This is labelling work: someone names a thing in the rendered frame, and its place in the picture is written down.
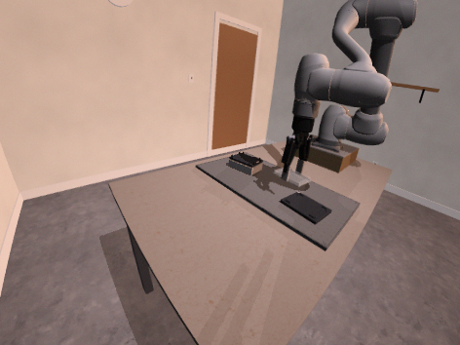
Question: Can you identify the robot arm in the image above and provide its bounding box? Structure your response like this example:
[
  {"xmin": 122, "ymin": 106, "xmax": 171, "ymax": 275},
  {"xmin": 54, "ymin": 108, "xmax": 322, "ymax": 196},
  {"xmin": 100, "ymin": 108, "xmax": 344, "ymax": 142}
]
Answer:
[{"xmin": 292, "ymin": 0, "xmax": 418, "ymax": 152}]

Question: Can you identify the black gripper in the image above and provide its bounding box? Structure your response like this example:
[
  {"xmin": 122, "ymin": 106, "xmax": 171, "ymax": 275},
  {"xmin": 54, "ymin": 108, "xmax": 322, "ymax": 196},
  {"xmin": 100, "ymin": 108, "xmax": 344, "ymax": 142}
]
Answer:
[{"xmin": 281, "ymin": 115, "xmax": 315, "ymax": 181}]

